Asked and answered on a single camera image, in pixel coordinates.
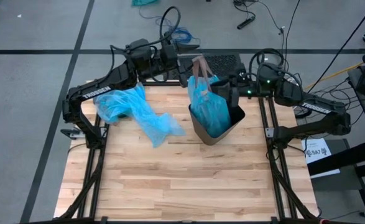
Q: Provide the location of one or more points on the teal floor object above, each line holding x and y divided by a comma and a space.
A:
143, 2

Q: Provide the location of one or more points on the blue bin liner bag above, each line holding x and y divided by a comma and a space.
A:
207, 109

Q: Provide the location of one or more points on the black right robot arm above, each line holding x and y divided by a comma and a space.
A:
319, 107

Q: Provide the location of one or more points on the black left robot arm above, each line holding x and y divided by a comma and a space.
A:
95, 91

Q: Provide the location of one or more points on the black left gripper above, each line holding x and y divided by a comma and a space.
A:
169, 57

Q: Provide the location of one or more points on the black trash bin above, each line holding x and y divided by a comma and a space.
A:
207, 135

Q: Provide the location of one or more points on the black power strip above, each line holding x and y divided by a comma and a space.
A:
246, 22

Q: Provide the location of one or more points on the black floor mat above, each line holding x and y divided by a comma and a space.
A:
222, 60

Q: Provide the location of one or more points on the black table frame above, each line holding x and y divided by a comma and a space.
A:
185, 221

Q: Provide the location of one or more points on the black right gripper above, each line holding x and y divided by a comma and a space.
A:
247, 85

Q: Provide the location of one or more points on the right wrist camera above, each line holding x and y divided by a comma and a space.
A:
269, 71

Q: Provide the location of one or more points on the white paper sign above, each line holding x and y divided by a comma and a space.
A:
317, 151

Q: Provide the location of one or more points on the blue spare trash bag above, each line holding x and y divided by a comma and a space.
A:
132, 105

